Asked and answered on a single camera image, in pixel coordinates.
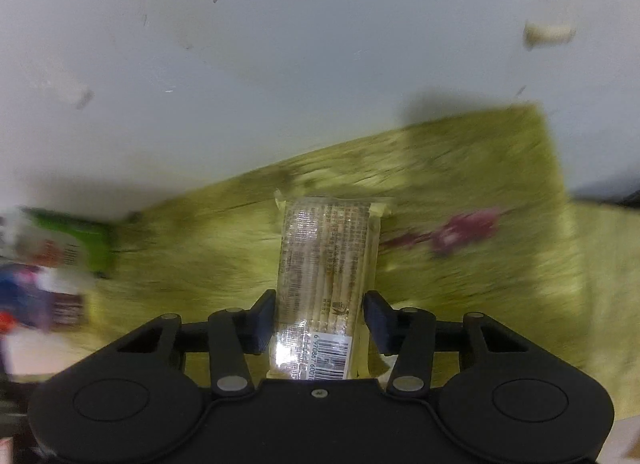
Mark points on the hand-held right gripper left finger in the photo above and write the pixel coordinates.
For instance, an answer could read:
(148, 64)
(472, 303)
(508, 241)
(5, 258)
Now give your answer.
(265, 323)

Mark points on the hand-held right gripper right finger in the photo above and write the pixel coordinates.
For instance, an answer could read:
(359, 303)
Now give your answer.
(376, 323)

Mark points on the clear wafer biscuit packet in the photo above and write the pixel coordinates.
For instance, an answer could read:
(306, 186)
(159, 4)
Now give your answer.
(325, 254)

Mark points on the dark tub with purple lid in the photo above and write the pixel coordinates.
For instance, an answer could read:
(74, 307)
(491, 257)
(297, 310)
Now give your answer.
(67, 311)

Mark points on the green beer can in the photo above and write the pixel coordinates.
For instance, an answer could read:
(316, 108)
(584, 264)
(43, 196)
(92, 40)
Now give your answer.
(80, 239)

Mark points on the green covered side table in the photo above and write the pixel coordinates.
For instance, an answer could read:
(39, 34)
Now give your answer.
(610, 294)

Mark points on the blue plastic bottle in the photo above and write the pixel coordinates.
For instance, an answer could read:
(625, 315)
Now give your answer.
(25, 294)

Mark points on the small wall tape scrap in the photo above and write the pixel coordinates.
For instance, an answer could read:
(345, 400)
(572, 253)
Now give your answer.
(547, 34)

